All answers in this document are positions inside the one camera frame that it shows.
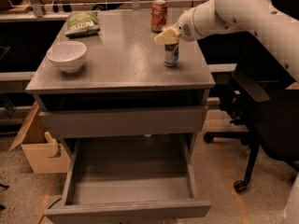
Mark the black office chair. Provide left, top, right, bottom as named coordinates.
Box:
left=198, top=32, right=299, bottom=193

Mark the grey drawer cabinet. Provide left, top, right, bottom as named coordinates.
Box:
left=25, top=8, right=216, bottom=224

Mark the white ceramic bowl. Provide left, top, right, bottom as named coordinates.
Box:
left=46, top=41, right=87, bottom=73

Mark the orange soda can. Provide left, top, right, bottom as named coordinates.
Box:
left=150, top=0, right=167, bottom=33

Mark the green chip bag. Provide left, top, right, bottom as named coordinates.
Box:
left=64, top=12, right=100, bottom=38

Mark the open cardboard box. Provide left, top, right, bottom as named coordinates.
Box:
left=8, top=103, right=70, bottom=174

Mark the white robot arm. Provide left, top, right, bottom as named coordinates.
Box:
left=155, top=0, right=299, bottom=194

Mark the closed grey top drawer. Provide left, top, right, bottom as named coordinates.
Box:
left=40, top=105, right=207, bottom=138

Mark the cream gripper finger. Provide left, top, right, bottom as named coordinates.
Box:
left=154, top=27, right=180, bottom=45

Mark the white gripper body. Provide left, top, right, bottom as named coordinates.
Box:
left=177, top=8, right=195, bottom=41

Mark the open grey middle drawer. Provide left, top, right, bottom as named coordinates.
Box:
left=45, top=134, right=211, bottom=224

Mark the blue silver redbull can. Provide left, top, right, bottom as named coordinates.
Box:
left=164, top=36, right=178, bottom=67

